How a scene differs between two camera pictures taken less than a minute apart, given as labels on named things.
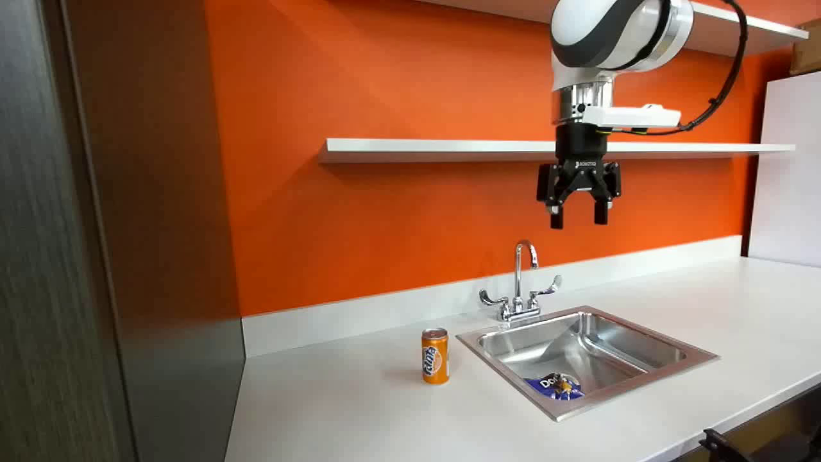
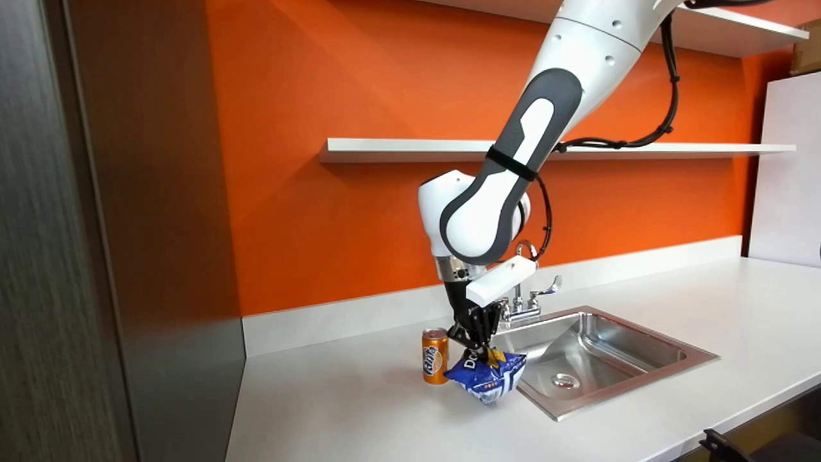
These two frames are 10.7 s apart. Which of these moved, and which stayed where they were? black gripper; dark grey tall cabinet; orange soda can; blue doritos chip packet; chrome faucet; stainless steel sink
Moved: black gripper; blue doritos chip packet
Stayed: orange soda can; stainless steel sink; dark grey tall cabinet; chrome faucet
